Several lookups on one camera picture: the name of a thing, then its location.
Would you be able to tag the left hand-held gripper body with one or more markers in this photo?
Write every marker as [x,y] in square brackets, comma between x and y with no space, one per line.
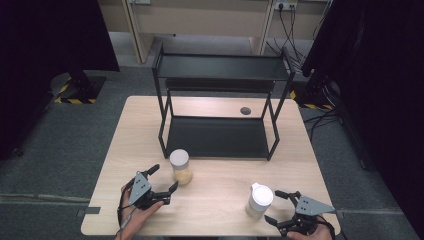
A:
[140,190]

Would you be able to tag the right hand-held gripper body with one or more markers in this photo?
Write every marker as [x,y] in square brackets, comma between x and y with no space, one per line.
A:
[310,206]

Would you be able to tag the glass jar of yellow grains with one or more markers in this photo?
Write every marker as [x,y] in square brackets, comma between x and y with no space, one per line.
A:
[181,170]

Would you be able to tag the white-lidded jar with spout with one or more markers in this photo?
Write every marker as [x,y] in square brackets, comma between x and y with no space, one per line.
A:
[260,200]

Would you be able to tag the black metal two-tier rack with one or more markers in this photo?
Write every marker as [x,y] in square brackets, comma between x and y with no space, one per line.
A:
[216,136]

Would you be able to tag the person's left hand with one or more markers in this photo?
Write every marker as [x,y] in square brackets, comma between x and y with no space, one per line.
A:
[138,216]

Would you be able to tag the person's right hand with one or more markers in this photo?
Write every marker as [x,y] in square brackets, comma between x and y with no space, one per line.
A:
[313,236]

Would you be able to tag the black curtain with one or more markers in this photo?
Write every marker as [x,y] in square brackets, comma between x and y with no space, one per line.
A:
[50,50]
[383,83]

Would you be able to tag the white power strip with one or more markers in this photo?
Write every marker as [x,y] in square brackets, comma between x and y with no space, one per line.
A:
[286,4]

